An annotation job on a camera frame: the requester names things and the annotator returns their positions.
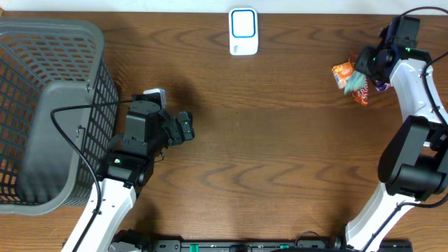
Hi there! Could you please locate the red blue snack bag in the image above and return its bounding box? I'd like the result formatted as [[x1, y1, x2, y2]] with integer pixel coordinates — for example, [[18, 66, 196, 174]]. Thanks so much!
[[374, 80, 393, 92]]

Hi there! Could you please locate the teal flushable wipes packet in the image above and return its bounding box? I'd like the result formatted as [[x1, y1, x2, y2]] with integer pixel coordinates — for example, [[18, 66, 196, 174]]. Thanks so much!
[[344, 70, 367, 95]]

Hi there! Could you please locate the orange snack bar wrapper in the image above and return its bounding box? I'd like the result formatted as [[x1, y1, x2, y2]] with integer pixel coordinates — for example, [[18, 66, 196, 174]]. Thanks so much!
[[349, 50, 368, 106]]

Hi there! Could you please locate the orange Kleenex tissue pack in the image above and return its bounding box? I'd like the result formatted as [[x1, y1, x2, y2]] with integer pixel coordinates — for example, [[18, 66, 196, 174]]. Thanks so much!
[[332, 62, 354, 89]]

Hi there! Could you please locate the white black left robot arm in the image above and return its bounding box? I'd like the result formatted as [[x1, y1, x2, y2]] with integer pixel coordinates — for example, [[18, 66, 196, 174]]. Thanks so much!
[[62, 98, 195, 251]]

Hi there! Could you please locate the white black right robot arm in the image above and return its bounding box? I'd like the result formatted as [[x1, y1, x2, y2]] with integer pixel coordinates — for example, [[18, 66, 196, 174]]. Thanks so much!
[[343, 14, 447, 251]]

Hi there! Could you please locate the grey plastic lattice basket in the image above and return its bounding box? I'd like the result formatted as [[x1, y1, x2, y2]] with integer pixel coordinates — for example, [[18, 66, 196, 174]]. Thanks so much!
[[1, 17, 118, 215]]

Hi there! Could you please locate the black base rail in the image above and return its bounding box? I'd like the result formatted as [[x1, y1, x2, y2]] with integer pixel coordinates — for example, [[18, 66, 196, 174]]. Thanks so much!
[[111, 229, 414, 252]]

